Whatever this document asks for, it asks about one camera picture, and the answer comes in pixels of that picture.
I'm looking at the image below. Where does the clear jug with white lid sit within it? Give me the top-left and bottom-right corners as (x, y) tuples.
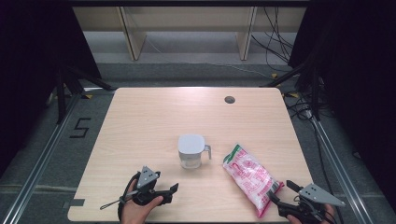
(177, 133), (212, 170)

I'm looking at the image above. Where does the black tape strip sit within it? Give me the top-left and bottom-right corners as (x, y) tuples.
(62, 198), (86, 209)

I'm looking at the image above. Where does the pink and white plastic bag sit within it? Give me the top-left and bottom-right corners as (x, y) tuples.
(222, 143), (285, 218)

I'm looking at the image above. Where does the person's right hand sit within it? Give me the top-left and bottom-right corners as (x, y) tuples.
(287, 204), (336, 224)

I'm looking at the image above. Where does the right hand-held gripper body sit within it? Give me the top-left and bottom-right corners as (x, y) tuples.
(277, 182), (347, 224)

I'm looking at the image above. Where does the thin black strap loop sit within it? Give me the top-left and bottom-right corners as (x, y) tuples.
(99, 189), (138, 211)

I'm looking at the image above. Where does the aluminium floor rail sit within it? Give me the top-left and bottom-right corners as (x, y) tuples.
(0, 92), (82, 224)
(311, 118), (375, 224)

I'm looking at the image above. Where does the black cable bundle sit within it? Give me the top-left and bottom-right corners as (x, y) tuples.
(250, 7), (295, 73)

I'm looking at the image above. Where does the person's left hand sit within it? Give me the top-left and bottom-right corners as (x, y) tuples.
(120, 179), (164, 224)

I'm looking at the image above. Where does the black tripod stand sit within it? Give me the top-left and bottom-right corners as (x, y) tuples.
(55, 64), (116, 125)
(261, 59), (321, 120)

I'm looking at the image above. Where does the thin white floor cable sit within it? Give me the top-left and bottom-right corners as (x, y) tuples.
(146, 36), (272, 78)

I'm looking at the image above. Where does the black curtain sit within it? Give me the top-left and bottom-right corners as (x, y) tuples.
(0, 0), (102, 175)
(288, 0), (396, 213)

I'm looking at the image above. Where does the black floor cable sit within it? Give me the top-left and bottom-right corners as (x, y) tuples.
(286, 92), (347, 224)

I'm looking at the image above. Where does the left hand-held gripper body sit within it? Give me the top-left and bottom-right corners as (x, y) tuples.
(132, 165), (174, 206)

